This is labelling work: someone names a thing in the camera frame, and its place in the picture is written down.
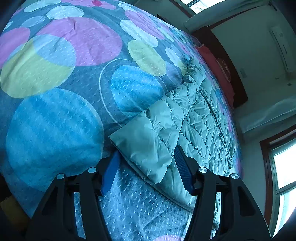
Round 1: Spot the pale right curtain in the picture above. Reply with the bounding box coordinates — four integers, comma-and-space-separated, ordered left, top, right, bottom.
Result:
235, 95, 295, 133

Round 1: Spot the small brown embroidered cushion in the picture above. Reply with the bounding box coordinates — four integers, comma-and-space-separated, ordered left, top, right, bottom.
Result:
216, 58, 231, 82

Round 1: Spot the right window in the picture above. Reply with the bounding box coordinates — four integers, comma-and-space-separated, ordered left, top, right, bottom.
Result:
260, 125, 295, 237

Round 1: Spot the white wall socket plate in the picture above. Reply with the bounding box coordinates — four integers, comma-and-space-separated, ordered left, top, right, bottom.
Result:
239, 68, 247, 78

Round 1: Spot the colourful circle pattern bedspread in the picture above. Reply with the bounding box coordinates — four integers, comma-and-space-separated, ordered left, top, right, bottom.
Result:
0, 0, 243, 241

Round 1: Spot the left window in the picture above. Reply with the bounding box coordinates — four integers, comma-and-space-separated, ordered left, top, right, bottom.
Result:
170, 0, 224, 18

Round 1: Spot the window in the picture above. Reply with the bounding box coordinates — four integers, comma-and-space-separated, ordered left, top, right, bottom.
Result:
170, 0, 224, 18
260, 125, 295, 237

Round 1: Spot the red pillow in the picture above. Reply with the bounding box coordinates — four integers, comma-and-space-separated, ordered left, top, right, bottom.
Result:
197, 44, 235, 109

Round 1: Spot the white wall air conditioner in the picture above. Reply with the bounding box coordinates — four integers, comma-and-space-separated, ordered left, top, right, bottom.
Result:
270, 25, 295, 73

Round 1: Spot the light green quilted puffer jacket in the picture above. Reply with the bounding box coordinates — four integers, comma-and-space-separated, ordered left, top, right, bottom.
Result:
108, 57, 237, 232

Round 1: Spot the dark wooden headboard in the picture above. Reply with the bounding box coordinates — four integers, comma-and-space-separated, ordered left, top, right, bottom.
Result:
192, 26, 248, 109

